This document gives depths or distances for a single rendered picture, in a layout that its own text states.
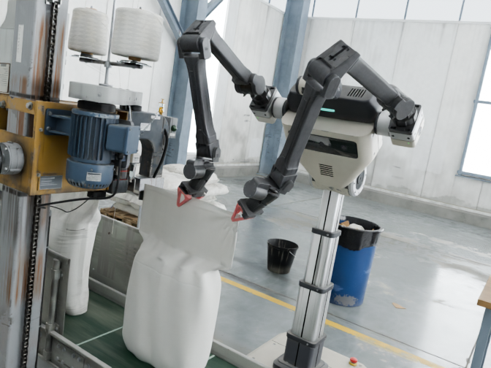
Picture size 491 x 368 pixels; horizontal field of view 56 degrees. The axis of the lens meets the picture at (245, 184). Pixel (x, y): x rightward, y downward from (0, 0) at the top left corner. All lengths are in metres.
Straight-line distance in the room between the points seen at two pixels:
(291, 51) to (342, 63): 9.23
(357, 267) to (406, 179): 5.97
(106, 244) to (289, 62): 8.37
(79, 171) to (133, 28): 0.50
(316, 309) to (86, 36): 1.46
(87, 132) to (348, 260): 2.63
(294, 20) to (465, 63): 3.61
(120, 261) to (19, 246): 0.85
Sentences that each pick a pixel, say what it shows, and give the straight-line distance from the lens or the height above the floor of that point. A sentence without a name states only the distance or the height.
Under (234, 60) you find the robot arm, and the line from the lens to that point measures 1.76.
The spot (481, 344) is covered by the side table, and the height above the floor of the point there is 0.54.
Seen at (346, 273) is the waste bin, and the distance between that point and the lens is 3.79.
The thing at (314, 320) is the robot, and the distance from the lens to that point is 2.17.
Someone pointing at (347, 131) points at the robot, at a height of 1.39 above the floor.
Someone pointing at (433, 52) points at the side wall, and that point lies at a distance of 9.73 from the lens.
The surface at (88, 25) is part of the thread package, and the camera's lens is 1.85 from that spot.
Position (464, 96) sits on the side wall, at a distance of 9.49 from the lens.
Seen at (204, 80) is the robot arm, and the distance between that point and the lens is 1.61.
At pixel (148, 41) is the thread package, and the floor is 1.59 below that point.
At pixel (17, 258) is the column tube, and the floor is 0.79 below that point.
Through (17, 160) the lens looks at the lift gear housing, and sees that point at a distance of 1.68.
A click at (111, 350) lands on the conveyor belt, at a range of 2.05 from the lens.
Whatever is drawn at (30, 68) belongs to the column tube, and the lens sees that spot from 1.69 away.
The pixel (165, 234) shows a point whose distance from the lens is 1.85.
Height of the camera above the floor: 1.42
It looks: 9 degrees down
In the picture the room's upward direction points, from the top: 9 degrees clockwise
